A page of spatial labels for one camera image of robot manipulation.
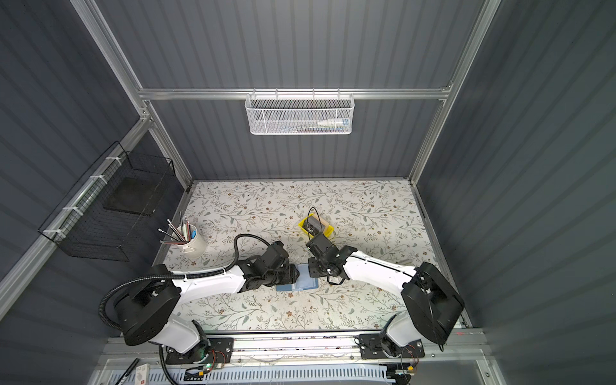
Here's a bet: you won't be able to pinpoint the blue leather card holder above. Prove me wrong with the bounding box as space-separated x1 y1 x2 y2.
275 263 319 292

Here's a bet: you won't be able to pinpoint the yellow plastic card tray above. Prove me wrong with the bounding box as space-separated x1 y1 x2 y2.
298 213 334 239

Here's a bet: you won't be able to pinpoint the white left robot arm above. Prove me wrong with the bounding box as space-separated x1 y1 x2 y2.
114 241 300 355

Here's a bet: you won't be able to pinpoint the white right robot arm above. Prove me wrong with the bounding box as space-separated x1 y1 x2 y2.
306 234 465 358

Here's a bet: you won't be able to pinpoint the white pen cup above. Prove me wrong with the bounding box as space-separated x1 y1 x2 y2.
180 223 207 257

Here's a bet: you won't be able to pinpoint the pens in cup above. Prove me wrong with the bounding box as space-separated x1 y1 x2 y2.
157 219 197 245

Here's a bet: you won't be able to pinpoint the white tube in basket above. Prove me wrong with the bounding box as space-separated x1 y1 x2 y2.
298 118 351 131

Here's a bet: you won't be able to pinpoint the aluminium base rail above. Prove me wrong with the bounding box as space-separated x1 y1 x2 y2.
103 329 489 367

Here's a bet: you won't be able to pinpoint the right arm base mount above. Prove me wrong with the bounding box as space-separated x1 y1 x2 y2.
354 333 425 360

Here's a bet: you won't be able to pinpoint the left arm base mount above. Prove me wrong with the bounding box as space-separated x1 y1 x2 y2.
165 337 235 365

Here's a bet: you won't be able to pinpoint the white wire mesh basket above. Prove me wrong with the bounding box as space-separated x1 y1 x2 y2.
245 91 355 136

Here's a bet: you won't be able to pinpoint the black corrugated cable hose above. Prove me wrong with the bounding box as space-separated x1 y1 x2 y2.
98 233 271 331

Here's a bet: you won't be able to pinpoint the black wire mesh basket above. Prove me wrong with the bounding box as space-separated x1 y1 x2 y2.
38 142 176 261

